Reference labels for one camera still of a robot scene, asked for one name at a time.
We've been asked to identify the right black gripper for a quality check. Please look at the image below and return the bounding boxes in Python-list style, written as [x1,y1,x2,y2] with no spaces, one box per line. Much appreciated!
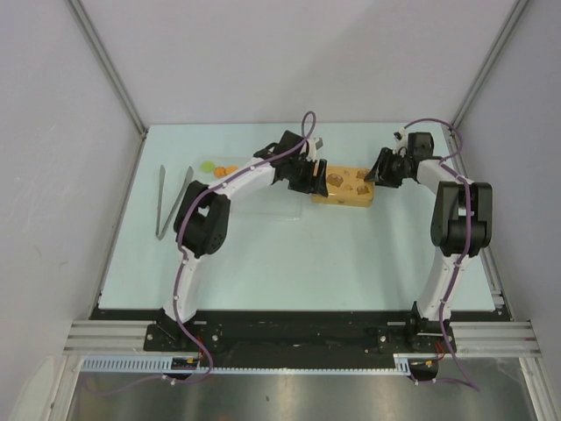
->
[364,147,410,189]

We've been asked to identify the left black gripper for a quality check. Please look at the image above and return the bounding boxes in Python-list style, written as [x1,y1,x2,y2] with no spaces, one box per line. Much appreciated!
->
[288,156,328,198]

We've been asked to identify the silver tin lid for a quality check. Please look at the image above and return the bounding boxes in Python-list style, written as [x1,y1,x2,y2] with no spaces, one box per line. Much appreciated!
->
[326,165,374,197]

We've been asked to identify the metal tongs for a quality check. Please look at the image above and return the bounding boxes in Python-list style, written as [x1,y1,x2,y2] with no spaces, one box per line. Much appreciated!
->
[154,165,195,241]

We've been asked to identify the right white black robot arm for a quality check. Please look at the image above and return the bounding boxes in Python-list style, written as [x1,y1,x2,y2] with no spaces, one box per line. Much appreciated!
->
[366,130,493,352]

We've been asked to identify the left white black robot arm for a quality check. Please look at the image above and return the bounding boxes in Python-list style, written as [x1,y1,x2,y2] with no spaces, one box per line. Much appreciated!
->
[156,131,328,351]

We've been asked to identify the gold cookie tin box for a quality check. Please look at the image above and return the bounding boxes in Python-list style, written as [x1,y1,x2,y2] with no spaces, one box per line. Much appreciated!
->
[311,195,373,208]

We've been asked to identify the clear plastic tray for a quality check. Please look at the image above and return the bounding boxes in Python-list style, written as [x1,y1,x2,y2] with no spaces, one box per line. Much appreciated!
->
[193,155,307,221]

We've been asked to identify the green sandwich cookie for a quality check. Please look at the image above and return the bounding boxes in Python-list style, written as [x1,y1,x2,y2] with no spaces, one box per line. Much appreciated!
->
[201,161,215,173]

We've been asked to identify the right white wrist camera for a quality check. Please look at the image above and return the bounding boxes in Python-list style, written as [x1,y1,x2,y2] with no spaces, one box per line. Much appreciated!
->
[394,127,408,154]

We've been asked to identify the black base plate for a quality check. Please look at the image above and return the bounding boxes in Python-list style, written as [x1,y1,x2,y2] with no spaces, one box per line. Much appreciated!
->
[90,308,509,355]

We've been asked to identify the white slotted cable duct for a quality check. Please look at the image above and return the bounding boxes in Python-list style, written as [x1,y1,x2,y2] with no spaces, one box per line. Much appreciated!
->
[82,355,437,375]

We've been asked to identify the aluminium rail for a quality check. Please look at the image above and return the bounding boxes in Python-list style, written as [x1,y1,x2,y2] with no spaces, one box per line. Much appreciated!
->
[64,320,541,358]

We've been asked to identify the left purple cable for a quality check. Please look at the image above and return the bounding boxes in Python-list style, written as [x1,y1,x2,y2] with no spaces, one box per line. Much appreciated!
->
[173,111,319,387]

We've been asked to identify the purple cable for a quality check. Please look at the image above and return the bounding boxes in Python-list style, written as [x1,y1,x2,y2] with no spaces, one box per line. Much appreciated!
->
[173,111,319,387]
[401,117,481,391]

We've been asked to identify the right aluminium frame post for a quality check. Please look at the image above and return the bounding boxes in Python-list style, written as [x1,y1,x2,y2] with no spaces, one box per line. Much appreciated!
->
[452,0,533,128]

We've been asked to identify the aluminium frame post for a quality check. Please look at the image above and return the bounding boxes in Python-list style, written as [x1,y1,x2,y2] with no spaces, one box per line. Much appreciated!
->
[65,0,147,140]
[452,0,533,128]

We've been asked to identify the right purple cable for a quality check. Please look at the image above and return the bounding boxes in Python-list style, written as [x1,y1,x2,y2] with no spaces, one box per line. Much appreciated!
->
[401,117,481,391]

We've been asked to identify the left aluminium frame post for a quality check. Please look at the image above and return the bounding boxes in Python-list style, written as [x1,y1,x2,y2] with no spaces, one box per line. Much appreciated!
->
[65,0,147,140]

